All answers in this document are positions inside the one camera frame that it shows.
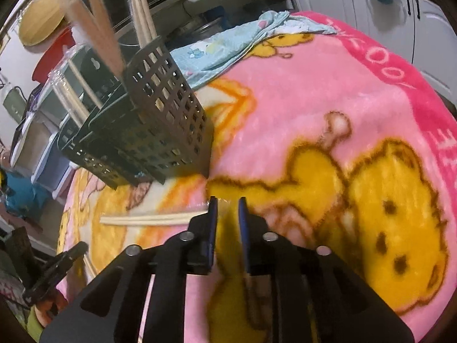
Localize green plastic drawer tower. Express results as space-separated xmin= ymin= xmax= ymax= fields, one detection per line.
xmin=29 ymin=46 xmax=90 ymax=201

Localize round bamboo mat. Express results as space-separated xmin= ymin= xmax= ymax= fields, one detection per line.
xmin=17 ymin=0 xmax=64 ymax=47

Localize dark green utensil caddy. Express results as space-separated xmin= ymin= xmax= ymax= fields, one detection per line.
xmin=57 ymin=37 xmax=214 ymax=189

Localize beige plastic drawer tower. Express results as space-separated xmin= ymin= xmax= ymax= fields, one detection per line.
xmin=10 ymin=111 xmax=53 ymax=175

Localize pink cartoon blanket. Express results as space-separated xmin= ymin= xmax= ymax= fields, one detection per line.
xmin=57 ymin=13 xmax=456 ymax=342

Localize light blue patterned cloth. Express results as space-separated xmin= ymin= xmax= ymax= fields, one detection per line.
xmin=171 ymin=10 xmax=337 ymax=90

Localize red plastic basin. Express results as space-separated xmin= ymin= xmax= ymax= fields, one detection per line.
xmin=32 ymin=27 xmax=75 ymax=84

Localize white kitchen cabinets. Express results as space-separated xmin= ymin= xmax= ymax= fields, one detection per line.
xmin=295 ymin=0 xmax=456 ymax=103

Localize wrapped chopsticks in right slot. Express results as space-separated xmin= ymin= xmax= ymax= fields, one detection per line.
xmin=126 ymin=0 xmax=159 ymax=49

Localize chopsticks pack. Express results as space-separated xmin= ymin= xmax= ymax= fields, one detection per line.
xmin=59 ymin=0 xmax=125 ymax=81
xmin=100 ymin=211 xmax=206 ymax=226

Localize wrapped chopsticks in middle slot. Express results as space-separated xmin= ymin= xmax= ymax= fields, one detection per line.
xmin=63 ymin=44 xmax=102 ymax=109

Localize wrapped chopsticks in left slot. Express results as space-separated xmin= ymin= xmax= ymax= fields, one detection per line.
xmin=50 ymin=72 xmax=89 ymax=128

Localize wrapped chopsticks in slot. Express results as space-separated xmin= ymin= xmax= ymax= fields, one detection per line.
xmin=50 ymin=72 xmax=89 ymax=128
xmin=63 ymin=44 xmax=102 ymax=109
xmin=126 ymin=0 xmax=159 ymax=49

